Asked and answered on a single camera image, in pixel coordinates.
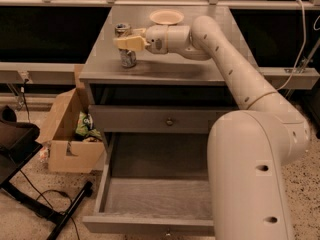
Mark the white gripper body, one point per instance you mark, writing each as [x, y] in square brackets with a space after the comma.
[156, 37]

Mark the silver redbull can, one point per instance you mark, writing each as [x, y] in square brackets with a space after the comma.
[128, 57]

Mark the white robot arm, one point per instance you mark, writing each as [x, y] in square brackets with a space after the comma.
[247, 147]

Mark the closed grey top drawer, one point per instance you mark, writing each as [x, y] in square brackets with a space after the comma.
[152, 119]

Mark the round brass drawer knob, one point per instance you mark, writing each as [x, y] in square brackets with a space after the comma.
[170, 122]

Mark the grey wooden drawer cabinet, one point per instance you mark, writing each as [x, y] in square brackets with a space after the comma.
[165, 80]

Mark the open grey middle drawer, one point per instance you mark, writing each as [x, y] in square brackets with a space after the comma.
[154, 184]

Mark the beige paper bowl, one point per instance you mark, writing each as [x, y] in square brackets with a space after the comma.
[166, 17]

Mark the green snack bag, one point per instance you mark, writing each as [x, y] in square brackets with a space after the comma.
[85, 129]

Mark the brown cardboard box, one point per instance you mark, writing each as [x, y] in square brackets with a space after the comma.
[66, 152]

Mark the black metal stand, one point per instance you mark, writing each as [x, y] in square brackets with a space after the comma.
[18, 146]

